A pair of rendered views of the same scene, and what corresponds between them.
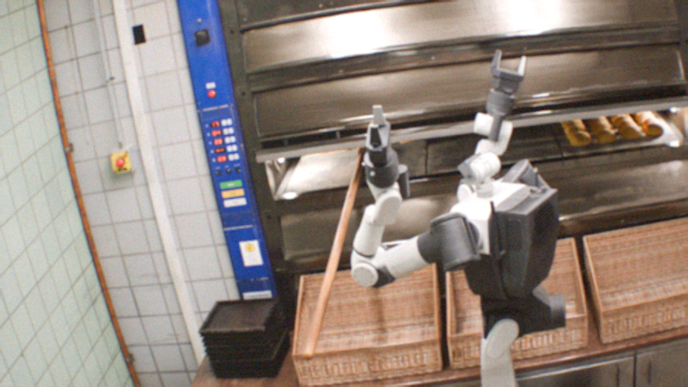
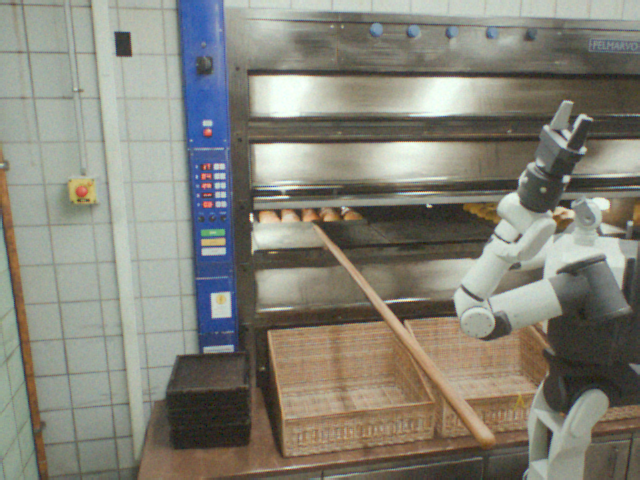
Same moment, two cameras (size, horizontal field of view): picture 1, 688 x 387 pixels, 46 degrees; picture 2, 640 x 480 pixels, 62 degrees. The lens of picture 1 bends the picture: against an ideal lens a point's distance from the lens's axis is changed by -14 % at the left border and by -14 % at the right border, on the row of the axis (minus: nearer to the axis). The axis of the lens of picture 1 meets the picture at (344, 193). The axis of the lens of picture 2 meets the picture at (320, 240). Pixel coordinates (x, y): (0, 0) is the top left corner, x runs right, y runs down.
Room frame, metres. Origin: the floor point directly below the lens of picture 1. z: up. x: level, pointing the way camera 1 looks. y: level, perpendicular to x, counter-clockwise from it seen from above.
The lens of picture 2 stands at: (1.49, 0.72, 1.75)
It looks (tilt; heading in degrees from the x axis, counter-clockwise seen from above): 14 degrees down; 340
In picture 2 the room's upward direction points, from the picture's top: straight up
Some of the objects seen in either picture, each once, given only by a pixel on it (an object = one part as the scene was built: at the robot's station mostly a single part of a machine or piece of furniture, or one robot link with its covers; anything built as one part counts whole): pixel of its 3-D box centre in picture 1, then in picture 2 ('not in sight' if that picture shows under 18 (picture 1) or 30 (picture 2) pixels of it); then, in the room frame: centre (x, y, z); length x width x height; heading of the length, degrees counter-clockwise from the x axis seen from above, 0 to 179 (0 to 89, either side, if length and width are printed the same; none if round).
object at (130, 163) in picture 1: (123, 159); (85, 189); (3.60, 0.88, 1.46); 0.10 x 0.07 x 0.10; 81
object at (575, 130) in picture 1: (608, 117); (527, 213); (3.74, -1.25, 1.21); 0.61 x 0.48 x 0.06; 171
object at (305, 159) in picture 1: (366, 139); (307, 216); (4.10, -0.15, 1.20); 0.55 x 0.36 x 0.03; 81
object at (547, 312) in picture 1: (524, 309); (597, 379); (2.52, -0.49, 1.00); 0.28 x 0.13 x 0.18; 81
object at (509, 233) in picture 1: (506, 238); (603, 294); (2.51, -0.45, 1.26); 0.34 x 0.30 x 0.36; 135
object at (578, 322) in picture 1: (517, 302); (485, 368); (3.13, -0.58, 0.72); 0.56 x 0.49 x 0.28; 80
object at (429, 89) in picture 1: (484, 81); (465, 159); (3.40, -0.61, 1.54); 1.79 x 0.11 x 0.19; 81
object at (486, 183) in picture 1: (482, 172); (586, 218); (2.55, -0.41, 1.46); 0.10 x 0.07 x 0.09; 135
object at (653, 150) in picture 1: (497, 172); (457, 246); (3.42, -0.61, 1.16); 1.80 x 0.06 x 0.04; 81
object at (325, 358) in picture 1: (368, 322); (344, 381); (3.23, 0.00, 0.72); 0.56 x 0.49 x 0.28; 82
